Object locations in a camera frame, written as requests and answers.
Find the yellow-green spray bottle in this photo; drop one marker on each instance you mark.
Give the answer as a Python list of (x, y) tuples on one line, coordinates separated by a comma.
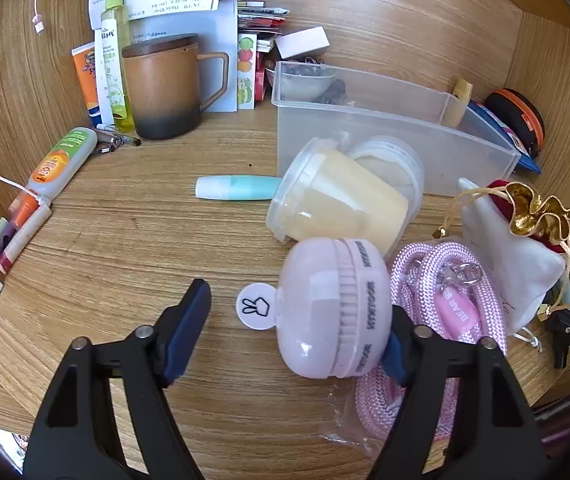
[(115, 60)]

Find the fruit sticker sheet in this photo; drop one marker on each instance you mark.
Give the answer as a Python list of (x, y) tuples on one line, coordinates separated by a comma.
[(246, 70)]

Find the pink round case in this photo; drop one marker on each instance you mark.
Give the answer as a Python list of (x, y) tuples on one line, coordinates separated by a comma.
[(325, 310)]

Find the bowl of trinkets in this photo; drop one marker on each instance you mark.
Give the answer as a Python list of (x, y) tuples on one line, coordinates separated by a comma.
[(300, 77)]

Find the stack of colourful cards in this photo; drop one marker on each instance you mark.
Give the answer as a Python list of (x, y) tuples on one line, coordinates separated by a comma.
[(260, 20)]

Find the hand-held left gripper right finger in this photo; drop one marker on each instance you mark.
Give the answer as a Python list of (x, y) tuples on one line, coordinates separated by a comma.
[(395, 357)]

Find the yellow plastic cup with lid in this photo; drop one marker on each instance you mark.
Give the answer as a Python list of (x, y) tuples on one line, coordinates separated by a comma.
[(345, 195)]

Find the clear plastic storage box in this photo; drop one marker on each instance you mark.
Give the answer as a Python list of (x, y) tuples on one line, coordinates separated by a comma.
[(390, 110)]

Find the teal tube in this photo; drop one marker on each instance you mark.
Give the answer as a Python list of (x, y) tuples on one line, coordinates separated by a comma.
[(235, 187)]

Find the white round rabbit tag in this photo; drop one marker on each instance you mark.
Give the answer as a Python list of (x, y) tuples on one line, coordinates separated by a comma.
[(256, 306)]

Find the brown mug with lid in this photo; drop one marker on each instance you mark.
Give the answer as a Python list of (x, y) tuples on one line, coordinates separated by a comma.
[(165, 90)]

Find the nail clipper keys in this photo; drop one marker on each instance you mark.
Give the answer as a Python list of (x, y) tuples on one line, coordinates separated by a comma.
[(115, 140)]

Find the wooden desktop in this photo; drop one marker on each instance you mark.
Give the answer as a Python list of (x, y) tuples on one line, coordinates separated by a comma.
[(140, 240)]

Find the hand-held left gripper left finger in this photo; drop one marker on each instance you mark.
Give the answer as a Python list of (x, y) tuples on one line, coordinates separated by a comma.
[(187, 332)]

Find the black case with orange zipper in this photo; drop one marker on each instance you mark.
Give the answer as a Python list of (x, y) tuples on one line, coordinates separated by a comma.
[(520, 110)]

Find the blue fabric pouch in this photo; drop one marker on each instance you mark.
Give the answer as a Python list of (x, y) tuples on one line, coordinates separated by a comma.
[(502, 132)]

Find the orange sunscreen tube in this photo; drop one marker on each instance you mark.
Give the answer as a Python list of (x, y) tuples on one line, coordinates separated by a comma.
[(85, 80)]

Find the white cloth pouch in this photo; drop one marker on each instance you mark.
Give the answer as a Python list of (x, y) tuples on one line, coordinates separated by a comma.
[(505, 275)]

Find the round clear plastic container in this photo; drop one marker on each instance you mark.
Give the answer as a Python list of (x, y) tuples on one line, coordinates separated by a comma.
[(395, 160)]

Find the small white box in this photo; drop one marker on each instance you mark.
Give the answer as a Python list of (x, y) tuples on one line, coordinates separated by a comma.
[(302, 42)]

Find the small yellow bottle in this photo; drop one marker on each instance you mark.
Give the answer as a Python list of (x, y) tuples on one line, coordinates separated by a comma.
[(457, 102)]

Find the red pouch with gold trim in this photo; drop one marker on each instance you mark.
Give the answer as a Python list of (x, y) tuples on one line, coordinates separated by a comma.
[(530, 210)]

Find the white bottle with orange label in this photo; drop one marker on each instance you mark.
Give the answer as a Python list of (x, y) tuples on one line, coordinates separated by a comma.
[(60, 160)]

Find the white pink-capped highlighter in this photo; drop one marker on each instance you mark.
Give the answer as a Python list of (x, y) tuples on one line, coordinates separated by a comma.
[(25, 237)]

